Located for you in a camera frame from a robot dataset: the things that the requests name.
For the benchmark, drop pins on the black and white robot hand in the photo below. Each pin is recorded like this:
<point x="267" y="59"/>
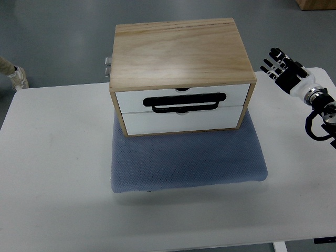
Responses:
<point x="290" y="76"/>

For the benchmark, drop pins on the black drawer handle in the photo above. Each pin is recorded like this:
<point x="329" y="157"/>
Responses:
<point x="185" y="103"/>

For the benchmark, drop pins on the white drawer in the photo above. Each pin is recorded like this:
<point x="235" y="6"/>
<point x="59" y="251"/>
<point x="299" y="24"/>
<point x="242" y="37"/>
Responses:
<point x="132" y="101"/>
<point x="153" y="123"/>

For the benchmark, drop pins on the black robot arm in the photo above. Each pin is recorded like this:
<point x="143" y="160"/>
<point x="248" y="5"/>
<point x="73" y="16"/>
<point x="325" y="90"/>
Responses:
<point x="323" y="105"/>

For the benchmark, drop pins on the wooden drawer cabinet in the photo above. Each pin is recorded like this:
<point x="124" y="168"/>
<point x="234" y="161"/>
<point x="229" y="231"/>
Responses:
<point x="179" y="55"/>

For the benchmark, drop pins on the cardboard box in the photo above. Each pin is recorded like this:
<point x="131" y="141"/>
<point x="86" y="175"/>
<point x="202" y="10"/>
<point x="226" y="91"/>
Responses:
<point x="315" y="5"/>

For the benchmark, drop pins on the black table control panel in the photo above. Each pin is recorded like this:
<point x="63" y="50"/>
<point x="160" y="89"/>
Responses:
<point x="325" y="240"/>

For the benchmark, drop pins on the white table leg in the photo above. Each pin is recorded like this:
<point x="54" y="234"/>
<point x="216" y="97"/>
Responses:
<point x="280" y="246"/>

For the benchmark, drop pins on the blue-grey mesh cushion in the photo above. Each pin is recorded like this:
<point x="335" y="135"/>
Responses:
<point x="159" y="162"/>

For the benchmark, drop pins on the white sneaker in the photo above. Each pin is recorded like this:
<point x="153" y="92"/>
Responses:
<point x="19" y="79"/>

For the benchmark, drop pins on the person's leg beige trousers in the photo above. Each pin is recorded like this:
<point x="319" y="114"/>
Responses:
<point x="6" y="67"/>

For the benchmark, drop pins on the metal clamp bracket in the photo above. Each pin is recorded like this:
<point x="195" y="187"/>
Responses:
<point x="108" y="63"/>

